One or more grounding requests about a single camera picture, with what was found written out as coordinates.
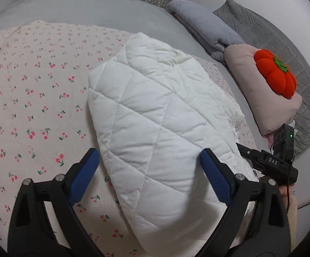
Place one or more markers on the pink cloth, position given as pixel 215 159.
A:
pixel 270 140

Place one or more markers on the blue-grey folded blanket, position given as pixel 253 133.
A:
pixel 205 24

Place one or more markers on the person's right forearm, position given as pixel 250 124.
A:
pixel 293 219

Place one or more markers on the pink pillow with pumpkin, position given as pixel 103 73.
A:
pixel 251 85

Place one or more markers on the cherry print sheet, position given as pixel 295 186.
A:
pixel 37 99

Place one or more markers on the orange pumpkin plush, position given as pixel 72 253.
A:
pixel 272 72

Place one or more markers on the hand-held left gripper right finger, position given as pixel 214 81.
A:
pixel 216 176

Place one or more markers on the white quilted blanket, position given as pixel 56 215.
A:
pixel 157 125

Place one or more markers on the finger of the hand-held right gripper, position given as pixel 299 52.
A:
pixel 251 158

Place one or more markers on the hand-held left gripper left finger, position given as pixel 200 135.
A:
pixel 84 176

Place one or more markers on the grey quilted headboard cushion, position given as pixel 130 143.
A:
pixel 264 29

